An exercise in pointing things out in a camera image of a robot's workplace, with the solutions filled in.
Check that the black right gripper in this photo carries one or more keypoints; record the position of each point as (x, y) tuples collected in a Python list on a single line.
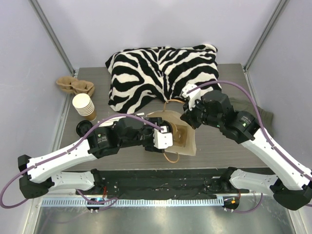
[(189, 118)]

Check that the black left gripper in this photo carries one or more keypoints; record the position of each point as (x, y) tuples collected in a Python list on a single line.
[(151, 148)]

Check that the brown paper takeout bag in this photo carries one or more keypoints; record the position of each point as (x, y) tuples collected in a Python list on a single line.
[(183, 134)]

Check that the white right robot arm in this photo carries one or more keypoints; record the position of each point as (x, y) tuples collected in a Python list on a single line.
[(290, 184)]

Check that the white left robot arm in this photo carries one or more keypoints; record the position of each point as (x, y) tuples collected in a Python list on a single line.
[(47, 173)]

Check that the olive green folded cloth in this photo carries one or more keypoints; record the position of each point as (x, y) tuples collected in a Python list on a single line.
[(245, 105)]

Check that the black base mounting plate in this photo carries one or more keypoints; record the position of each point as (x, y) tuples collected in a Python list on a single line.
[(164, 184)]

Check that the stack of black lids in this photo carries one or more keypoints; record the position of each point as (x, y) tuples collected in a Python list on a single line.
[(83, 127)]

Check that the stack of paper cups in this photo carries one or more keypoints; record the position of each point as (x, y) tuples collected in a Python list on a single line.
[(84, 106)]

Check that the brown pulp cup carrier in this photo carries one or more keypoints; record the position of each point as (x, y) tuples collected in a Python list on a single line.
[(72, 85)]

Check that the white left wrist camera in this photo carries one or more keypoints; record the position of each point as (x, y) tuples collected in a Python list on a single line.
[(163, 138)]

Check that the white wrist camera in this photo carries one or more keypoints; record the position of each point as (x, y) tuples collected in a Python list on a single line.
[(192, 93), (163, 138)]

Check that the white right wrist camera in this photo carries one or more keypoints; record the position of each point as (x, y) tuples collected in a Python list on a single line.
[(192, 93)]

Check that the white slotted cable duct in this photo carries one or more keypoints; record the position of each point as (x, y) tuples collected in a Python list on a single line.
[(80, 202)]

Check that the aluminium frame rail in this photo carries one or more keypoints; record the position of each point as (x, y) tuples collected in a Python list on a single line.
[(52, 35)]

